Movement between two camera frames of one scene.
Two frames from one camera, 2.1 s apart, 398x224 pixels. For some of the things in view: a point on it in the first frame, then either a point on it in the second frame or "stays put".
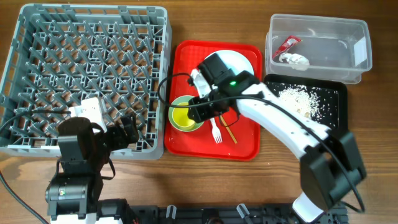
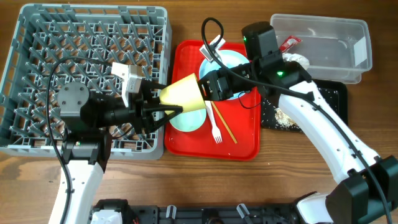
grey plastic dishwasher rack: [63, 53] stays put
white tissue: [295, 61] stays put
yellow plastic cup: [180, 117] -> [185, 93]
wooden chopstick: [230, 132] stays put
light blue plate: [234, 60] stays put
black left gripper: [120, 141] -> [142, 114]
